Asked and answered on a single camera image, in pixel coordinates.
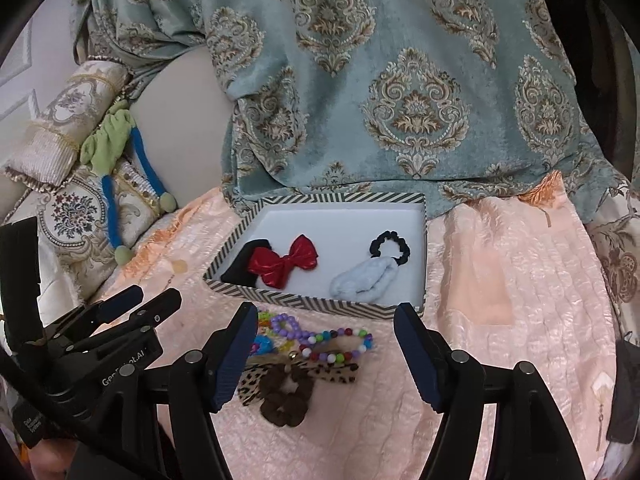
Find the light blue fluffy scrunchie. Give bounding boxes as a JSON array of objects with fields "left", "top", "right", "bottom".
[{"left": 329, "top": 257, "right": 399, "bottom": 304}]

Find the black velvet hair piece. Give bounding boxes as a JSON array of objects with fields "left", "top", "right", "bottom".
[{"left": 219, "top": 240, "right": 271, "bottom": 288}]

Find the striped black white tray box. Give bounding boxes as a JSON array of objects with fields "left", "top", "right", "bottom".
[{"left": 203, "top": 192, "right": 427, "bottom": 321}]

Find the black scrunchie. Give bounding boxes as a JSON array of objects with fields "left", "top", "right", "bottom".
[{"left": 369, "top": 231, "right": 411, "bottom": 266}]

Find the purple bead bracelet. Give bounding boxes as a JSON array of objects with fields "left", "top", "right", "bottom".
[{"left": 269, "top": 312, "right": 307, "bottom": 344}]

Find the teal damask patterned curtain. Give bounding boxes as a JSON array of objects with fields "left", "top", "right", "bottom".
[{"left": 74, "top": 0, "right": 624, "bottom": 221}]

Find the red bow hair clip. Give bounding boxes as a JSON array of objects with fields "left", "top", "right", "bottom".
[{"left": 248, "top": 234, "right": 318, "bottom": 289}]

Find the leopard print brown scrunchie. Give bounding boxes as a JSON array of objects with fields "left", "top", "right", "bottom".
[{"left": 236, "top": 352, "right": 359, "bottom": 428}]

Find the person's left hand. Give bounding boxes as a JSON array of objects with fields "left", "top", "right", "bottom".
[{"left": 28, "top": 439, "right": 77, "bottom": 480}]

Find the floral embroidered cushion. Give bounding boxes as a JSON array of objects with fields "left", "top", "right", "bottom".
[{"left": 8, "top": 160, "right": 162, "bottom": 299}]

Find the beige embroidered bolster pillow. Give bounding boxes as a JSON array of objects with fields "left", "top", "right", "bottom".
[{"left": 2, "top": 58, "right": 129, "bottom": 192}]

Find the multicolour large bead necklace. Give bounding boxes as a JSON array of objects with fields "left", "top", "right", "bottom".
[{"left": 294, "top": 326, "right": 376, "bottom": 366}]

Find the peach quilted bedspread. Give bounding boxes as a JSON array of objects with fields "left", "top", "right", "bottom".
[{"left": 98, "top": 172, "right": 616, "bottom": 479}]

